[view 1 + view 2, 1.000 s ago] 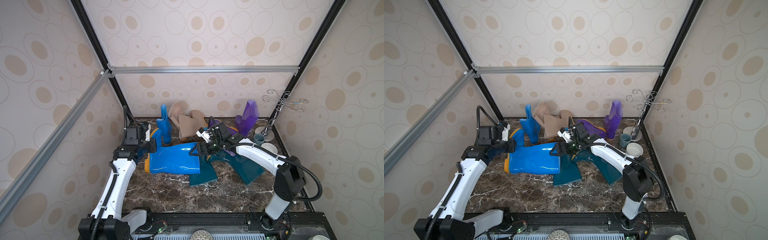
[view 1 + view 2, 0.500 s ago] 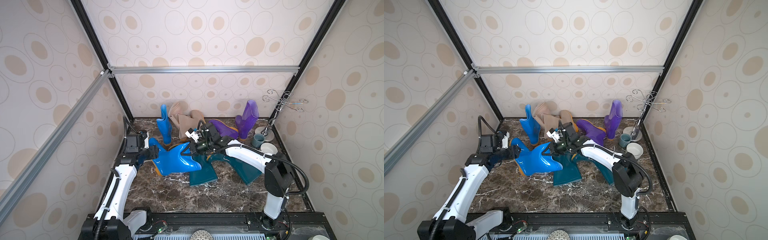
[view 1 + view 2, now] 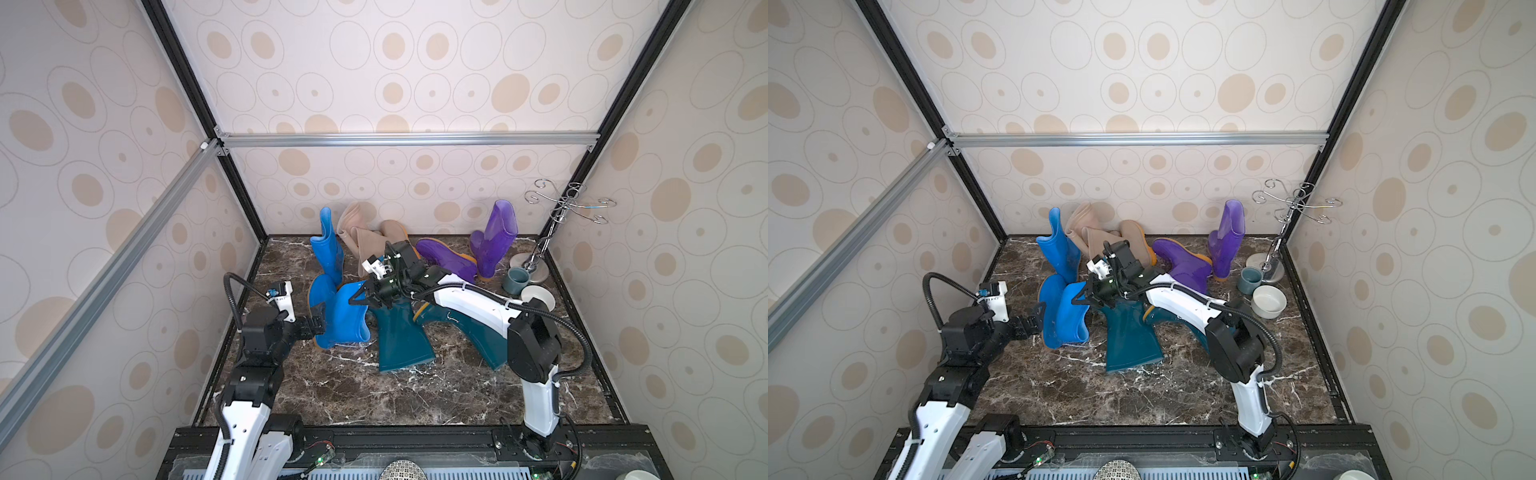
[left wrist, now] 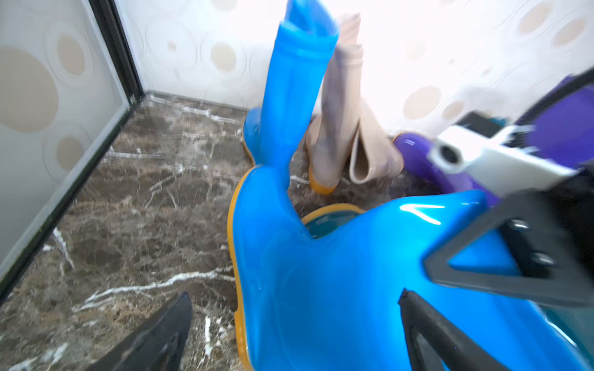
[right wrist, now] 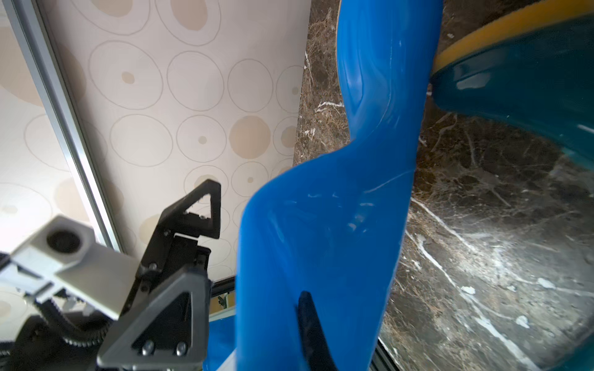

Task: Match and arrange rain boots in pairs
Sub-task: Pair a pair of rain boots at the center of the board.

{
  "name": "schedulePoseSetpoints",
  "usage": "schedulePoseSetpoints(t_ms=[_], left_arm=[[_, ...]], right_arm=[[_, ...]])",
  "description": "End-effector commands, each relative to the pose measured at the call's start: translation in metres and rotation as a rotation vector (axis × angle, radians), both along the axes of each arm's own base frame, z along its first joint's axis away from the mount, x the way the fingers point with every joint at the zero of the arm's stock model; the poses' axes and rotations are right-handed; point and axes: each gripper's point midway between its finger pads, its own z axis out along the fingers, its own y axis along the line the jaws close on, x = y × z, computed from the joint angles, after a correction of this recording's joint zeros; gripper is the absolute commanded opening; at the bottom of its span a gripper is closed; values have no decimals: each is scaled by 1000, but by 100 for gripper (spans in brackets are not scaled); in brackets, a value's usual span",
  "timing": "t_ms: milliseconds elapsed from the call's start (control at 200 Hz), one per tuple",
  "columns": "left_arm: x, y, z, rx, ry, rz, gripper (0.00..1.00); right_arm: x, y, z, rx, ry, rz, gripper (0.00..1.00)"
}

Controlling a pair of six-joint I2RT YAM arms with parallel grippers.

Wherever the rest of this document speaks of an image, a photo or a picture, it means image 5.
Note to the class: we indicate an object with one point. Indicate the dark green rain boot left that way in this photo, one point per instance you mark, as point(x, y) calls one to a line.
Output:
point(532, 69)

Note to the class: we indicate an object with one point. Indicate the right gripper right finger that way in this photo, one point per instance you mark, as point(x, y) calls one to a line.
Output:
point(313, 341)

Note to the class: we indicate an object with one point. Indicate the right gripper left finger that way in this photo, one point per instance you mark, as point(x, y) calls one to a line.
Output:
point(165, 320)

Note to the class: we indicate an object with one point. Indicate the left diagonal aluminium bar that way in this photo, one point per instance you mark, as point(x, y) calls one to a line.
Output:
point(40, 52)

